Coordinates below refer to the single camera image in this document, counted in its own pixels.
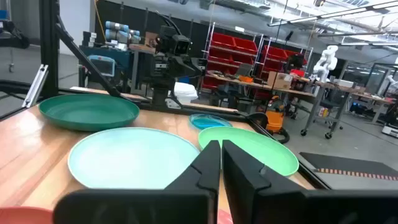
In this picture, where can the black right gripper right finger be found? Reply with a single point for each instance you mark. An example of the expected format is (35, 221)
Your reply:
(264, 202)

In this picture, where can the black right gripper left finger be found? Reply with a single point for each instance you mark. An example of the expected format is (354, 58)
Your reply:
(186, 205)

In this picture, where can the pink translucent small plate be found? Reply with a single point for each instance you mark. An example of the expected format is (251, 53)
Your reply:
(224, 218)

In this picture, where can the light green large plastic plate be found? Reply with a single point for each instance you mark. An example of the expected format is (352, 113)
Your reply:
(267, 149)

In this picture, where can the pale blue large plastic plate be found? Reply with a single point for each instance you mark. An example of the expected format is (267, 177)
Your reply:
(130, 158)

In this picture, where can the dark green large plastic plate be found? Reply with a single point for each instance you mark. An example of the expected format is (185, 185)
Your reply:
(88, 110)

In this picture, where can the orange large plastic plate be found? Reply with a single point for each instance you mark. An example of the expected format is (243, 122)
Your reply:
(21, 216)

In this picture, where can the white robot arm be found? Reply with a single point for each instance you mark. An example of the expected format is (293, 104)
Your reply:
(326, 62)

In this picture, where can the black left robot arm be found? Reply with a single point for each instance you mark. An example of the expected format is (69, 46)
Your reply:
(161, 90)

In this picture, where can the white plastic bag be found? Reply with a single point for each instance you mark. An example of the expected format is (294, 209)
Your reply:
(185, 91)

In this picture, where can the metal shelf with red bins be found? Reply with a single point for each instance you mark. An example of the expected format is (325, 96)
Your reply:
(231, 46)
(276, 53)

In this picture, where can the dark blue cabinet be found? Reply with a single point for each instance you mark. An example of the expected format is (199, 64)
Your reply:
(124, 56)

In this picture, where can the teach pendant with screen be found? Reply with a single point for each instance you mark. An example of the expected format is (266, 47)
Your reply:
(102, 66)

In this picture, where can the cardboard box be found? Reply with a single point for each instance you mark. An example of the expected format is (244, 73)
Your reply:
(280, 80)

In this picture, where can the black hazard-striped floor mat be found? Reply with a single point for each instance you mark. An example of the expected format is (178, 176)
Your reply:
(351, 165)

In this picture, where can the long wooden workbench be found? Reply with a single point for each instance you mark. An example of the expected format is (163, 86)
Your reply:
(280, 88)

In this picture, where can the small wooden desk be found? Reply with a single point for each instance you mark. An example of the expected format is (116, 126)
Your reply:
(373, 99)

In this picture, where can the silver aluminium extrusion bar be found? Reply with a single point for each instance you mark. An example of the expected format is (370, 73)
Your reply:
(35, 87)

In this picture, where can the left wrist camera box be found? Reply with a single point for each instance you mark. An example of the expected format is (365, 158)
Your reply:
(180, 45)

